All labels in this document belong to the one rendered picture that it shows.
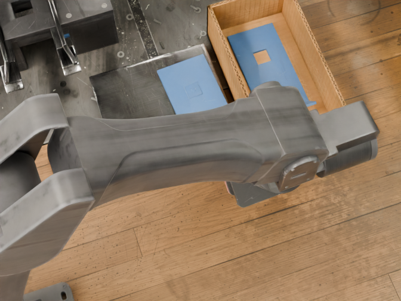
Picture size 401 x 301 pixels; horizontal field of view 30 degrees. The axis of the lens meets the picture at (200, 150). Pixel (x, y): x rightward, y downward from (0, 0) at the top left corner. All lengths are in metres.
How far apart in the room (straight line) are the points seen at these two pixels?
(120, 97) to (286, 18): 0.27
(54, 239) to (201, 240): 0.42
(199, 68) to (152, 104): 0.08
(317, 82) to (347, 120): 0.33
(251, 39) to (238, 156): 0.50
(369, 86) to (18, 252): 0.64
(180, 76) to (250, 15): 0.14
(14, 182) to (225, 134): 0.17
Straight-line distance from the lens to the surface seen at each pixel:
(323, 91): 1.04
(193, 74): 1.04
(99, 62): 1.09
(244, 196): 0.83
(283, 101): 0.66
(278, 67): 1.07
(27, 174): 0.60
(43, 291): 0.97
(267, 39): 1.09
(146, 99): 1.03
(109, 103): 1.03
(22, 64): 1.09
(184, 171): 0.60
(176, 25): 1.11
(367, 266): 0.99
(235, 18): 1.09
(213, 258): 0.97
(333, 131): 0.73
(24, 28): 1.03
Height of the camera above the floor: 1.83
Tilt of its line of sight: 67 degrees down
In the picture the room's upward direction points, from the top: 1 degrees clockwise
